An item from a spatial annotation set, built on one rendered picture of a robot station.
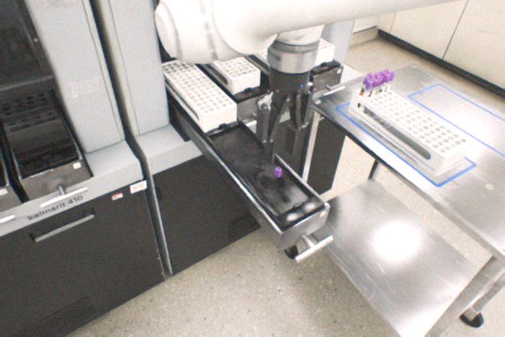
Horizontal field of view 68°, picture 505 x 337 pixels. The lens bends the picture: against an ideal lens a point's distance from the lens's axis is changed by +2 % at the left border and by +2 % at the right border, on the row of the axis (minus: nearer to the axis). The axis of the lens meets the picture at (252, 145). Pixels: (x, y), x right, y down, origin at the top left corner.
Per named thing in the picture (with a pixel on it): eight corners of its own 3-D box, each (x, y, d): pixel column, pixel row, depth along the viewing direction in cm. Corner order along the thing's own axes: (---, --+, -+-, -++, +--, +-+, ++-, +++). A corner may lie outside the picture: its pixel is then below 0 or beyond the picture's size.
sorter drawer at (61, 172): (-11, 69, 128) (-23, 45, 122) (35, 60, 134) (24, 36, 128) (34, 215, 84) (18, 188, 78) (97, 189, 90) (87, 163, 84)
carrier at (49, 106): (60, 118, 96) (52, 99, 92) (62, 122, 95) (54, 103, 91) (9, 133, 91) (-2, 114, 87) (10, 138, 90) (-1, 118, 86)
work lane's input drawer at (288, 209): (151, 97, 120) (147, 73, 114) (190, 85, 126) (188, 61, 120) (289, 270, 76) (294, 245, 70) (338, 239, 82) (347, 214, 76)
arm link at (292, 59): (257, 29, 64) (256, 60, 68) (289, 51, 59) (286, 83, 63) (297, 19, 68) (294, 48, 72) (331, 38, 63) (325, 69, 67)
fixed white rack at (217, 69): (187, 56, 127) (185, 39, 123) (213, 49, 132) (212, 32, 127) (233, 98, 109) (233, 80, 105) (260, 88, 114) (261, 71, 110)
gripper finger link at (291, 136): (286, 125, 80) (289, 124, 80) (284, 148, 85) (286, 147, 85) (295, 132, 78) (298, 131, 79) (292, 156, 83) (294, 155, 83)
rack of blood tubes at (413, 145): (346, 110, 104) (351, 91, 100) (372, 100, 108) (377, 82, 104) (435, 177, 86) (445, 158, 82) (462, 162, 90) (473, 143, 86)
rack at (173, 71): (158, 83, 114) (156, 65, 110) (188, 74, 118) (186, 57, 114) (205, 136, 96) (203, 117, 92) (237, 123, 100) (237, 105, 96)
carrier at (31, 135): (67, 132, 92) (59, 114, 88) (69, 137, 91) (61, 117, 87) (13, 149, 87) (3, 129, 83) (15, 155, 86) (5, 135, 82)
